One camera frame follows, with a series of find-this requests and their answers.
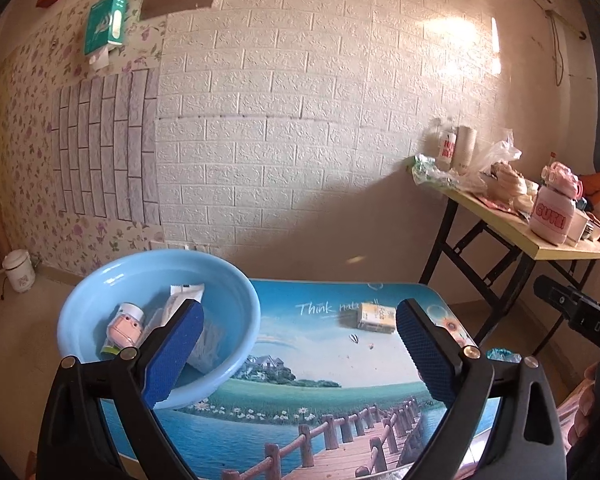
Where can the cream tissue pack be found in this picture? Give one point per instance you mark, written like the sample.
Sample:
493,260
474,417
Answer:
375,316

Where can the white bottle red label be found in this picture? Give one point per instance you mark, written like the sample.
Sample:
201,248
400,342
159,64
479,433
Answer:
446,150

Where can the bread bun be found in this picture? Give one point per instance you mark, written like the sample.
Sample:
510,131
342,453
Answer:
507,177

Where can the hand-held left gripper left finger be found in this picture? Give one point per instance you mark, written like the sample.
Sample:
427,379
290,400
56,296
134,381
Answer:
177,350

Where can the crumpled teal plastic wrapper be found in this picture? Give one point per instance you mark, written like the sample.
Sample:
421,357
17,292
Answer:
502,355

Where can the pink lidded container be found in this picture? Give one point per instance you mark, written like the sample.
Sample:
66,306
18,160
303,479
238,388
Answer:
552,220

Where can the green plastic wrap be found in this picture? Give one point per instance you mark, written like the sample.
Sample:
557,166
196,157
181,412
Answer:
425,167

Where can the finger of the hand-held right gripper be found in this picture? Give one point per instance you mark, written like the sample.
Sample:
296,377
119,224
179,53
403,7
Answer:
555,295

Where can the white rice cooker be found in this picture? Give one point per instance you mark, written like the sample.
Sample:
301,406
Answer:
19,272

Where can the green wall tissue pack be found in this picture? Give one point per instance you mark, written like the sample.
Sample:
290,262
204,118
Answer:
105,25

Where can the white box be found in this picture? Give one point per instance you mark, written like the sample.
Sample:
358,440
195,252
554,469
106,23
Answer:
582,227

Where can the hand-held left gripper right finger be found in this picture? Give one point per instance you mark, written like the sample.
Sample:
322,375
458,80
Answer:
425,350

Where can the small red capped bottle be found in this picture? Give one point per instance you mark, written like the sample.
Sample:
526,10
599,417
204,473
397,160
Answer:
553,159

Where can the light blue plastic basin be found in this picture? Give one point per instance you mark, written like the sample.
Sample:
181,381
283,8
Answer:
95,300

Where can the white plastic packet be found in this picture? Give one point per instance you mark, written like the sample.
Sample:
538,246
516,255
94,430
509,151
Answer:
177,305

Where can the clear plastic bag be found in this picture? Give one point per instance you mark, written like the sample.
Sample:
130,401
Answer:
500,152

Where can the yellow top folding table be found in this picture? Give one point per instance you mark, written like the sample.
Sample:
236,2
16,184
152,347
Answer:
555,252

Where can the stack of paper cups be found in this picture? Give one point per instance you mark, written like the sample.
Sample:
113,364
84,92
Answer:
464,150

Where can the person's right hand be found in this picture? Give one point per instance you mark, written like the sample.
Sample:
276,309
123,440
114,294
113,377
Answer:
587,400

